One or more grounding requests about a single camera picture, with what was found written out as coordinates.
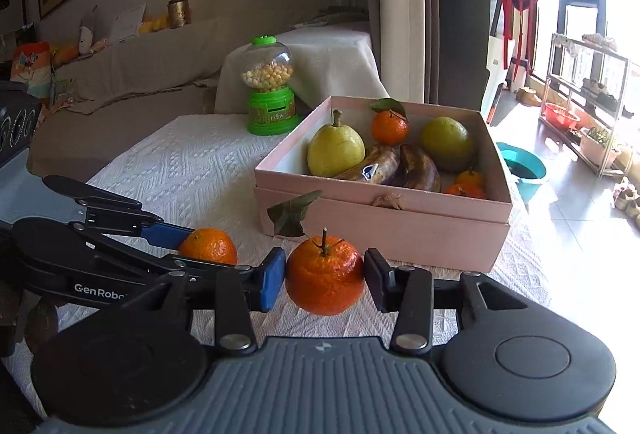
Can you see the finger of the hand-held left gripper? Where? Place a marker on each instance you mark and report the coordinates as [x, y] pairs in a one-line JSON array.
[[165, 234], [100, 251]]

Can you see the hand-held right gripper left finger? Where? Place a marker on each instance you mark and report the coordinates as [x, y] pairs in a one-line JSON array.
[[274, 281]]

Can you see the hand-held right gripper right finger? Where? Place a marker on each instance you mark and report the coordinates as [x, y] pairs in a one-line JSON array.
[[376, 281]]

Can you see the tangerine with stem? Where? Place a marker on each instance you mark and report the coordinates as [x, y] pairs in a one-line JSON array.
[[325, 284]]

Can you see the pink cardboard box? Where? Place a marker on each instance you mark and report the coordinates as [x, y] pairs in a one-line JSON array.
[[400, 234]]

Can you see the brown banana with sticker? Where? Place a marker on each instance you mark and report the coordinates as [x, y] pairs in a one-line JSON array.
[[372, 166]]

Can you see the brown spotted banana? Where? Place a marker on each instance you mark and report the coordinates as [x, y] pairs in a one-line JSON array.
[[417, 168]]

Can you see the tangerine with green leaf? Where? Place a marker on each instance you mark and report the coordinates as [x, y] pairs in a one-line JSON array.
[[389, 128]]

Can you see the round yellow-green pear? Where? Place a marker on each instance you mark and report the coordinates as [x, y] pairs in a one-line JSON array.
[[446, 143]]

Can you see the person's left hand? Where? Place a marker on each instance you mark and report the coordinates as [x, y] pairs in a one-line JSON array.
[[42, 324]]

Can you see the white textured tablecloth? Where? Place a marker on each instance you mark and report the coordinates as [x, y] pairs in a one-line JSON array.
[[200, 163]]

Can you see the green candy dispenser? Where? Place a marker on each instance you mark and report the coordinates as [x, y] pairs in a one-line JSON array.
[[267, 113]]

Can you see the beige covered sofa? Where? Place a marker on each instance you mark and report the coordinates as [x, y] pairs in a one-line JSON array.
[[125, 73]]

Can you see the teal plastic basin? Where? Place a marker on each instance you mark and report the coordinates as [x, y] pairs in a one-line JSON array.
[[525, 168]]

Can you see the colourful snack bag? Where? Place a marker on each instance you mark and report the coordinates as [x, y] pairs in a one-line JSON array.
[[30, 66]]

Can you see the white plush toy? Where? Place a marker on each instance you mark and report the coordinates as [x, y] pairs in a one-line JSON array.
[[85, 39]]

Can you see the yellow toys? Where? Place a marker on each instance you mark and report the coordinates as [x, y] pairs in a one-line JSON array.
[[154, 23]]

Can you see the white envelope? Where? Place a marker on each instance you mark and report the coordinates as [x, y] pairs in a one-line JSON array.
[[125, 21]]

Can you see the brass cup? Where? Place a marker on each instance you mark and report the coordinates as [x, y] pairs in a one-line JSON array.
[[179, 12]]

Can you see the white cloth covered chair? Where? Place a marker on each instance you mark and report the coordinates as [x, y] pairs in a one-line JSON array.
[[330, 58]]

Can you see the white board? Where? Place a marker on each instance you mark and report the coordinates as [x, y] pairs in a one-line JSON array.
[[492, 73]]

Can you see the red plastic basin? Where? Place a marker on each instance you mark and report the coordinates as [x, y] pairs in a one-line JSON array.
[[562, 114]]

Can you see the black framed picture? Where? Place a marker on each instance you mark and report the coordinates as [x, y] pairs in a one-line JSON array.
[[12, 11]]

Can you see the white planter with greens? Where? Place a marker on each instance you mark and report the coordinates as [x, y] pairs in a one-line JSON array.
[[597, 146]]

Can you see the dark flat object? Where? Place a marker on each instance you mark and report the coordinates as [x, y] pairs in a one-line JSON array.
[[325, 16]]

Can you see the metal shoe rack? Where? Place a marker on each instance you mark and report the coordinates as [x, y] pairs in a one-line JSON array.
[[620, 83]]

